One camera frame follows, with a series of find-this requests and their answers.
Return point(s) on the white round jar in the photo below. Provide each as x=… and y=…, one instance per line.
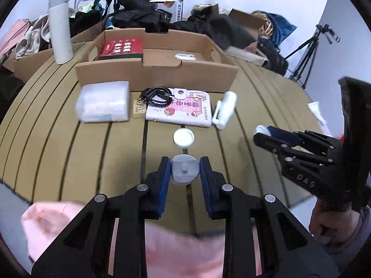
x=183, y=137

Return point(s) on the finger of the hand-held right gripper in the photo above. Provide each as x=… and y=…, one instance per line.
x=268, y=140
x=279, y=134

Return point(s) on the person's right hand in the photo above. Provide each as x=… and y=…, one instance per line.
x=333, y=223

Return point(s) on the large cardboard box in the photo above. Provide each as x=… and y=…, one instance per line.
x=32, y=63

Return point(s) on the printed appliance box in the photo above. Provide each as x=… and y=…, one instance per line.
x=171, y=10

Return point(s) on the small gold item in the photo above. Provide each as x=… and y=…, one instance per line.
x=139, y=110

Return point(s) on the woven rattan ball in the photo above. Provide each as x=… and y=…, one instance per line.
x=265, y=27

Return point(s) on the black and teal bag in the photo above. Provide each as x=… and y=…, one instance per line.
x=87, y=20

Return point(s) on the black cloth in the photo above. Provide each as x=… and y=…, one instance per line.
x=226, y=31

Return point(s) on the white spray bottle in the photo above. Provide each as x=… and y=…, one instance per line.
x=224, y=108

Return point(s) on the white printed paper leaflet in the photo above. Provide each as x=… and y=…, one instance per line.
x=316, y=111

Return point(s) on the black tripod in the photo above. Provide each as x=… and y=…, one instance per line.
x=307, y=55

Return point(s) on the black suitcase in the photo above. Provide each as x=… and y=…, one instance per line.
x=272, y=58

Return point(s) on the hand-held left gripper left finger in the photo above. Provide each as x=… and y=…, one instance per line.
x=165, y=179

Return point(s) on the person's right forearm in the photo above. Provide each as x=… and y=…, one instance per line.
x=359, y=237

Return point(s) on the beige cloth bag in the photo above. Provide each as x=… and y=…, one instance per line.
x=249, y=56

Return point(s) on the small white object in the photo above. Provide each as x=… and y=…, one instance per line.
x=262, y=129

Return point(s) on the pink jacket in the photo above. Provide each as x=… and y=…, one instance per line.
x=179, y=249

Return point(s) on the open cardboard box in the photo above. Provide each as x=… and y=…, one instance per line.
x=246, y=18

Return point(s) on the beige clothing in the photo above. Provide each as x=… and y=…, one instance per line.
x=32, y=37

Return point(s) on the shallow cardboard box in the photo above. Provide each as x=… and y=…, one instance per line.
x=156, y=75

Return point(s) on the black jacket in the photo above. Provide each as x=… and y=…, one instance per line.
x=136, y=17

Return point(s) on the pink and white notebook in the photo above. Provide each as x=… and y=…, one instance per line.
x=179, y=110

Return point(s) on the clear plastic box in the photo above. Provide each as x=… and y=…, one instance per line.
x=104, y=101

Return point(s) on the red box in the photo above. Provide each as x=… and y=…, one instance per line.
x=121, y=47

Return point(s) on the white thermos bottle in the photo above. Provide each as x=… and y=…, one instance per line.
x=59, y=29

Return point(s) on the white printed packet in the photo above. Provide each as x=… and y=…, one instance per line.
x=185, y=55

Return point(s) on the blue bag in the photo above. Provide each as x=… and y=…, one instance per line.
x=282, y=26

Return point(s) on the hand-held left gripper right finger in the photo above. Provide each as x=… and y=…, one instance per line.
x=206, y=179

